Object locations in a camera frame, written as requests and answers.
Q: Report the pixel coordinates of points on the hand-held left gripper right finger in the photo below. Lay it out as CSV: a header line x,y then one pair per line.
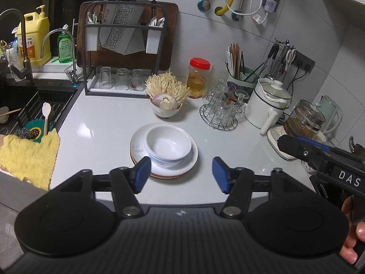
x,y
221,177

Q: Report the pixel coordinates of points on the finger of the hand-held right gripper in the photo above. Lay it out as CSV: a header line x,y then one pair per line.
x,y
299,151
319,144

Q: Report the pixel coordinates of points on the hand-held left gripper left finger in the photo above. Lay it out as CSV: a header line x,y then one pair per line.
x,y
142,174

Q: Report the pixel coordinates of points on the white ceramic plate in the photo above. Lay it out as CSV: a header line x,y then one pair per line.
x,y
137,145

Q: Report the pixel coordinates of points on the plain white bowl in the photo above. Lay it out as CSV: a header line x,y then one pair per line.
x,y
168,142

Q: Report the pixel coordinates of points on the person's right hand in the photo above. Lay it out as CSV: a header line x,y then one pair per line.
x,y
360,231

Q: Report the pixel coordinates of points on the cream kettle heating base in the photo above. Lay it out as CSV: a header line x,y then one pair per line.
x,y
275,140

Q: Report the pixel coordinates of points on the dark wok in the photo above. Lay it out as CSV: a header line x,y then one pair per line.
x,y
352,144

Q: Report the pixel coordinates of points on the mint green electric kettle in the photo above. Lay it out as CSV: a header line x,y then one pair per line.
x,y
328,105

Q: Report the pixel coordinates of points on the white electric pot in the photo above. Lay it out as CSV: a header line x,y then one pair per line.
x,y
256,105

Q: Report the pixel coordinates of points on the tall white ceramic bowl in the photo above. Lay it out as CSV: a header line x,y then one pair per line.
x,y
165,113

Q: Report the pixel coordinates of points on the cluster of glass cups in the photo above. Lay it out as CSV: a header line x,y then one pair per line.
x,y
219,102

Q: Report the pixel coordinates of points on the halved onion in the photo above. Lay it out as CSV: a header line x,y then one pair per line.
x,y
164,101

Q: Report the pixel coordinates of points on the kitchen scissors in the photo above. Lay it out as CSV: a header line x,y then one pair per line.
x,y
289,58

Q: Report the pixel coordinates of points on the enoki mushrooms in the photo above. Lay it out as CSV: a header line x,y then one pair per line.
x,y
168,87

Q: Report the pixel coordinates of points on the clear drinking glass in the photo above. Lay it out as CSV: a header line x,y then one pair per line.
x,y
105,77
122,79
137,80

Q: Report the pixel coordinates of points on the green chopstick holder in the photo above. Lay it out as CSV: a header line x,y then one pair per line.
x,y
238,79

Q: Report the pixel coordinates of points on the red lid amber jar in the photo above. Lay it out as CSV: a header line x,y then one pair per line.
x,y
198,80

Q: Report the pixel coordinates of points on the white drip tray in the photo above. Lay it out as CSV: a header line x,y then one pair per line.
x,y
93,87

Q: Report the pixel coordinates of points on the hanging scissors and utensils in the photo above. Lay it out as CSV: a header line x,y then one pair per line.
x,y
275,54

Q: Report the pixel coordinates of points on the black sink drain rack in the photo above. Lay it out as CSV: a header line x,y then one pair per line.
x,y
61,108

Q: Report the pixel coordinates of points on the bundle of wooden chopsticks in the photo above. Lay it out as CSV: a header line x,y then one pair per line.
x,y
234,57

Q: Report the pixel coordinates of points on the yellow dish cloth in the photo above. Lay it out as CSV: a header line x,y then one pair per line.
x,y
28,159

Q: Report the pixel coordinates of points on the white spatula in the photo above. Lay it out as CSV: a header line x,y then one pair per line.
x,y
46,110

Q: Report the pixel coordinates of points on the chrome sink faucet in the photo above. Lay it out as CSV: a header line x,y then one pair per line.
x,y
74,68

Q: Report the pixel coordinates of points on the steel wool scrubber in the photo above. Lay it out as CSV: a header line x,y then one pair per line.
x,y
22,133

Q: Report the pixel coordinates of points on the grey cabinet front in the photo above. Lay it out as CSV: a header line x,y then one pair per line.
x,y
14,194

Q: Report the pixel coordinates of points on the plain steel knife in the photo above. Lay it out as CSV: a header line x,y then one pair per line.
x,y
135,44

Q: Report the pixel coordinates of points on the white utensil caddy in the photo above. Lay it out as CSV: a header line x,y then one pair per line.
x,y
152,42
92,41

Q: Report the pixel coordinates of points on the wooden cutting board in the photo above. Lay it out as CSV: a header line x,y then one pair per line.
x,y
168,34

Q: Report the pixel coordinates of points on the green dish soap bottle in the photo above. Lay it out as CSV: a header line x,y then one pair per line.
x,y
65,48

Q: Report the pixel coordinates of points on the white plug adapter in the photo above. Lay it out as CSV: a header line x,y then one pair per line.
x,y
270,5

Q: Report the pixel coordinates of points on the black knife rack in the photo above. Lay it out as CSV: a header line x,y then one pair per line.
x,y
128,26

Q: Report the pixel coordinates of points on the dark sink faucet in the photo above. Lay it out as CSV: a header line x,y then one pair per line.
x,y
27,68

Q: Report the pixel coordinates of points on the hammered steel cleaver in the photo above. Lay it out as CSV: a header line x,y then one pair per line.
x,y
122,17

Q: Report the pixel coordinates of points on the yellow detergent pump bottle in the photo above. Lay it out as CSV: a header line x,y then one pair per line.
x,y
35,45

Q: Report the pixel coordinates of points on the clear blue cap bottle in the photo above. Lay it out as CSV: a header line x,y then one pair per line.
x,y
12,60

